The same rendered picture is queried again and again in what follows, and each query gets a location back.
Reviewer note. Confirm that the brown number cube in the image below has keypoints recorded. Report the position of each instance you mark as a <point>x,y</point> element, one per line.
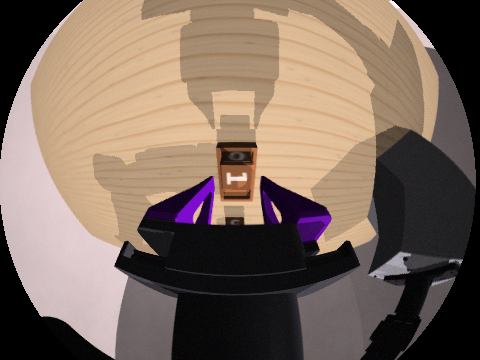
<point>235,220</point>
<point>236,170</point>

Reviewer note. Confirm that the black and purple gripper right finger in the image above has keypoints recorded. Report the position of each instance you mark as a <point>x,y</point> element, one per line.
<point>310,217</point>

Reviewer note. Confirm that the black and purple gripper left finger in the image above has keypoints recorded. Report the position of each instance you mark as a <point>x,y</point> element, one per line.
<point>182,206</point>

